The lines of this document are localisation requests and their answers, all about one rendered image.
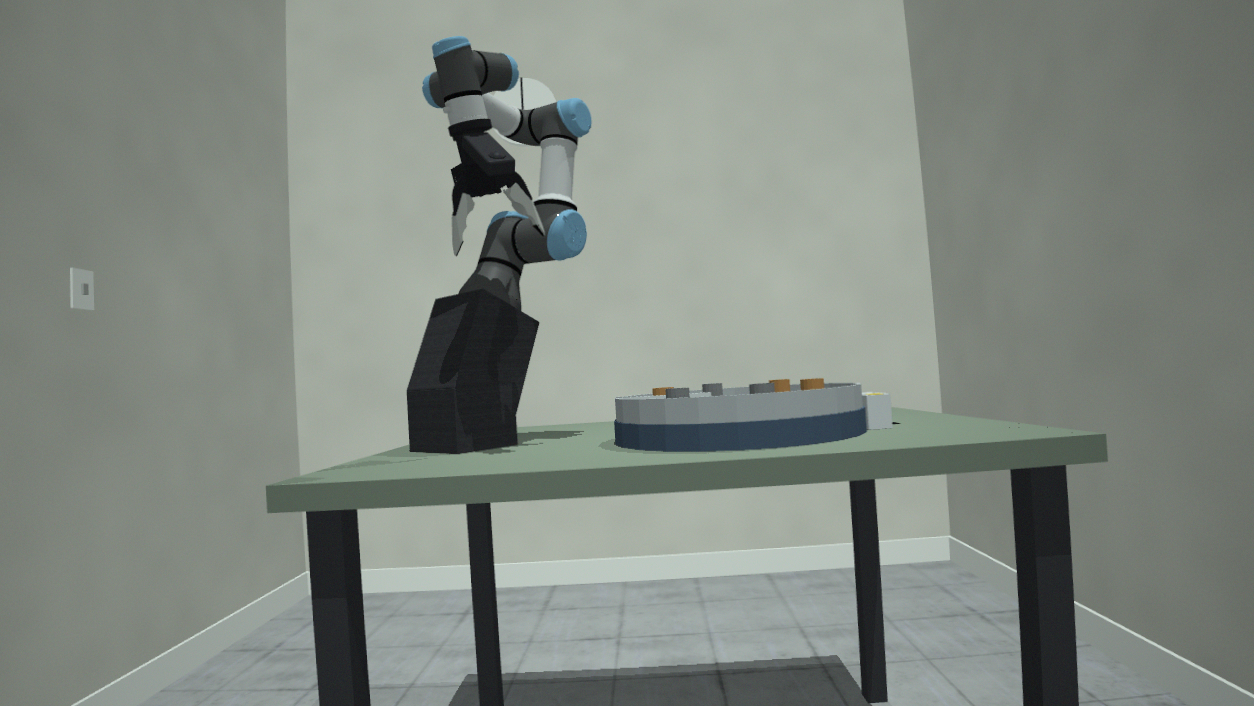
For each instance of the grey round turntable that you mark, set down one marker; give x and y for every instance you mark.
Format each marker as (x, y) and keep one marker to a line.
(739, 420)

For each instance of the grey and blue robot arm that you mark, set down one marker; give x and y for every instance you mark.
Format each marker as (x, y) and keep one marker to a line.
(466, 77)

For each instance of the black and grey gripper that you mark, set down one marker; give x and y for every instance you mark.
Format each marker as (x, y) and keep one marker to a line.
(473, 182)

